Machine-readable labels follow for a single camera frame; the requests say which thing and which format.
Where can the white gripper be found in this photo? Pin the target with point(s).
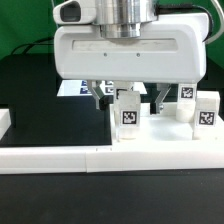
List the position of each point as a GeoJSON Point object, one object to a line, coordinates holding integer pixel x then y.
{"type": "Point", "coordinates": [169, 50]}

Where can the white square table top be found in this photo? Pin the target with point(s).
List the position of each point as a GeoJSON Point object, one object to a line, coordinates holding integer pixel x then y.
{"type": "Point", "coordinates": [163, 128]}

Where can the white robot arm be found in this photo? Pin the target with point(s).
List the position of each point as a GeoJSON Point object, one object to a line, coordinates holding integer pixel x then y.
{"type": "Point", "coordinates": [121, 19]}

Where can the white marker sheet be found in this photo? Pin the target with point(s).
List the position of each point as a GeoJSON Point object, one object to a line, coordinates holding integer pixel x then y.
{"type": "Point", "coordinates": [79, 88]}

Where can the white U-shaped obstacle wall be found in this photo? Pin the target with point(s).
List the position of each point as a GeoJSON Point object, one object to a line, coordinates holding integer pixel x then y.
{"type": "Point", "coordinates": [157, 156]}

